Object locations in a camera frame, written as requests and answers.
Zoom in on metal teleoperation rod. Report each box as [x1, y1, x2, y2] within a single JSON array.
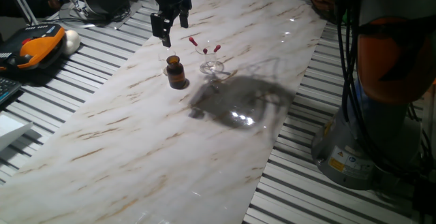
[[63, 0, 88, 16]]

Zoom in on black sleeved forearm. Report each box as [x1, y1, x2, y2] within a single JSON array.
[[0, 0, 52, 19]]

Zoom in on brown glass bottle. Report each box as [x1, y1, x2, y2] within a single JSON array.
[[166, 54, 189, 91]]

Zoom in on wide clear glass beaker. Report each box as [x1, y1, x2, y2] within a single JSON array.
[[194, 45, 225, 76]]

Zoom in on white round plastic object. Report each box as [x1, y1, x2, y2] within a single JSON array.
[[61, 29, 82, 56]]

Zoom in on orange black teach pendant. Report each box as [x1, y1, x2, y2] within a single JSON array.
[[0, 22, 66, 72]]

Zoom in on marble pattern board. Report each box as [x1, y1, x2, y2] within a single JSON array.
[[0, 0, 328, 224]]

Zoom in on metal tripod leg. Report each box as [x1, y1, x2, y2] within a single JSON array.
[[3, 0, 39, 27]]

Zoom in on dark computer keyboard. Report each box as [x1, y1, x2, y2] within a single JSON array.
[[0, 76, 23, 105]]

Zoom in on white paper sheet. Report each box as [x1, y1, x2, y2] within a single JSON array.
[[0, 114, 34, 153]]

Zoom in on black cables by plate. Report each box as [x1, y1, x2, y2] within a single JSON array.
[[44, 5, 133, 26]]

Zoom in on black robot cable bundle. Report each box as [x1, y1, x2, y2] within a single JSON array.
[[335, 0, 430, 184]]

